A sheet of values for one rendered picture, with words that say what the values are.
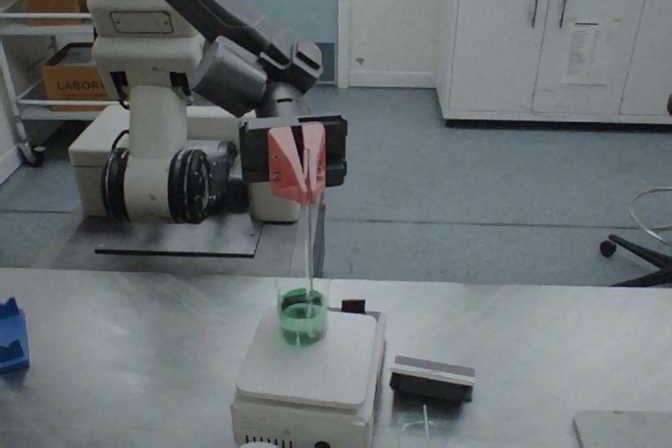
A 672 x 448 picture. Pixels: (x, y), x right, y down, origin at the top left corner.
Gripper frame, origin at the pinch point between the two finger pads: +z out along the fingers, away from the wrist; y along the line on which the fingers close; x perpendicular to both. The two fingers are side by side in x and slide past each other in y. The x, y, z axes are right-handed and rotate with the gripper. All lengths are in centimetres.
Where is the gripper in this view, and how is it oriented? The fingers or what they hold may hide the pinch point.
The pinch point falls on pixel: (308, 193)
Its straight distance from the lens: 53.9
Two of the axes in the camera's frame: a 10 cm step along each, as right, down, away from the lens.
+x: -0.1, 8.6, 5.1
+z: 2.0, 5.0, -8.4
